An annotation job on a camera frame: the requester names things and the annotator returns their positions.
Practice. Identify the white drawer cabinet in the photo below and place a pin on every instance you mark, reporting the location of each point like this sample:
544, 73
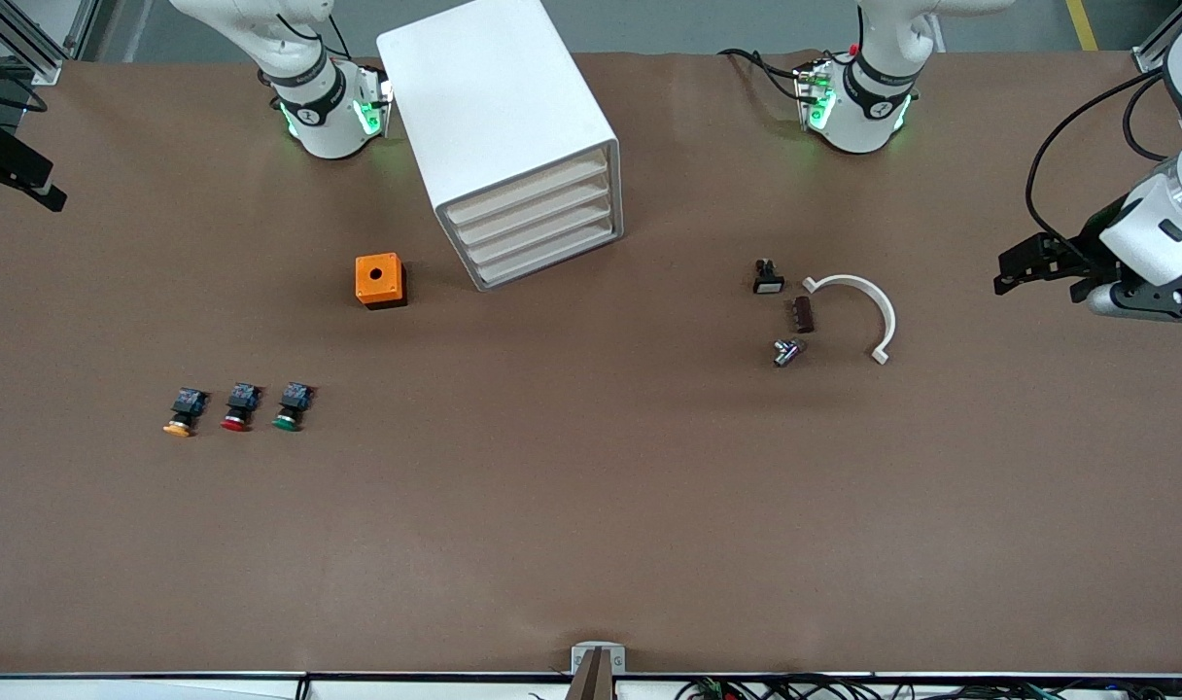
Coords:
494, 97

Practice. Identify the aluminium frame profile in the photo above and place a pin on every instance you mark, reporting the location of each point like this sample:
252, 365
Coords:
81, 29
1150, 56
17, 49

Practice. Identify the orange button enclosure box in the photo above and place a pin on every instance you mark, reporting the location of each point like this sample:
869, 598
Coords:
377, 277

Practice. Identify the white curved plastic bracket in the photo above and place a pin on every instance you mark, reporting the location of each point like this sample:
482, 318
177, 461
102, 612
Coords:
887, 326

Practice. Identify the green push button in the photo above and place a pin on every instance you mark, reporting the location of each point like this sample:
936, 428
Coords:
293, 406

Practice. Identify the brown table mat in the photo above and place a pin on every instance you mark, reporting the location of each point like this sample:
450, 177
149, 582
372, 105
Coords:
591, 506

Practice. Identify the brown vertical post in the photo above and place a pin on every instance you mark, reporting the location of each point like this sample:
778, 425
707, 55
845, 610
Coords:
593, 681

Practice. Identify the black rectangular white-faced switch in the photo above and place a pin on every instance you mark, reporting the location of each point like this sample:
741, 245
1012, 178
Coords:
768, 279

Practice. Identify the silver metal key switch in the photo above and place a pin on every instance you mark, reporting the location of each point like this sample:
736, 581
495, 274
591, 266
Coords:
787, 352

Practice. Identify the beige cabinet drawer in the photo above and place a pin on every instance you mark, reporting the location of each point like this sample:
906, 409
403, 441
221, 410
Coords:
542, 253
572, 220
533, 211
528, 190

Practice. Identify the white table edge strip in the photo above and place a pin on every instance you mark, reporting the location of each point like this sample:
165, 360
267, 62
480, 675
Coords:
163, 688

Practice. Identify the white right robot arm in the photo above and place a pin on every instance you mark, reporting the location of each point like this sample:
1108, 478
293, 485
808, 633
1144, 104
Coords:
319, 107

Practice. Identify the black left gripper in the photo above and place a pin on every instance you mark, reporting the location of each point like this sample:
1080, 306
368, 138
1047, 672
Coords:
1087, 243

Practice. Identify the grey metal table bracket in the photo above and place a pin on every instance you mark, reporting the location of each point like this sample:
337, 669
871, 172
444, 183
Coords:
599, 656

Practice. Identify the yellow push button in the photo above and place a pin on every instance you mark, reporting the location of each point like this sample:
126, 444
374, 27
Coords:
185, 412

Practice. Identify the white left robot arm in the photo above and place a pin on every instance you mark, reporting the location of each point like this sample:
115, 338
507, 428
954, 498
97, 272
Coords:
868, 107

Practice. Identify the red push button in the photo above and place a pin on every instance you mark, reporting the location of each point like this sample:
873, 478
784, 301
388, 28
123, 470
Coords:
241, 406

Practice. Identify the brown terminal block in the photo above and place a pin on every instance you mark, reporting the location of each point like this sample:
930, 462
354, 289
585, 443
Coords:
804, 315

